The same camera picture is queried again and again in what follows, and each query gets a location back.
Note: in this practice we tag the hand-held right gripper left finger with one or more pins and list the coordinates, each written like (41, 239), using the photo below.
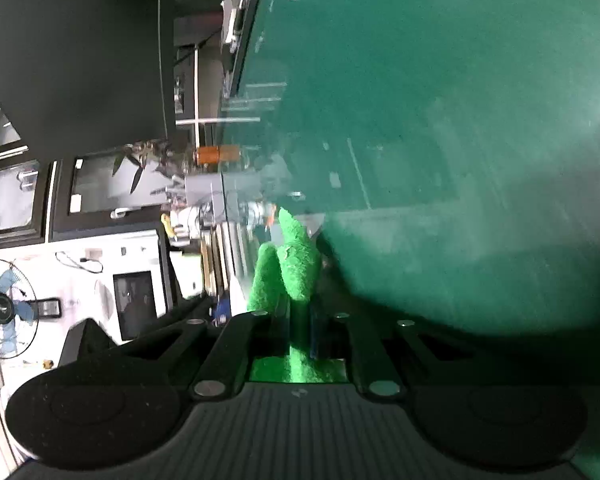
(240, 345)

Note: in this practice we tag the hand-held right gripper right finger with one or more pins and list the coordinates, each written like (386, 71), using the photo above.
(315, 332)

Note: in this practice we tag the green cleaning cloth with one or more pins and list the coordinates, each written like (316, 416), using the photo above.
(295, 260)

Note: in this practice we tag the white plastic bottle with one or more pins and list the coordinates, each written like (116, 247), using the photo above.
(185, 220)

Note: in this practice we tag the grey desk organizer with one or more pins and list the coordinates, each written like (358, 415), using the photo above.
(205, 190)

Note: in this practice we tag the orange metal canister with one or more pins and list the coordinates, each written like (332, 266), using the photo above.
(212, 154)

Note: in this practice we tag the potted green plant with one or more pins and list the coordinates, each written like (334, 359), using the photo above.
(145, 160)

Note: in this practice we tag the blue bladed electric fan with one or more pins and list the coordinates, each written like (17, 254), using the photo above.
(0, 305)

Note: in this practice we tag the black computer monitor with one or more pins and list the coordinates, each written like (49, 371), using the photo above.
(80, 45)

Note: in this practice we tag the small black wall device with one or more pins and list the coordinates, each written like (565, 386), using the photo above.
(47, 307)

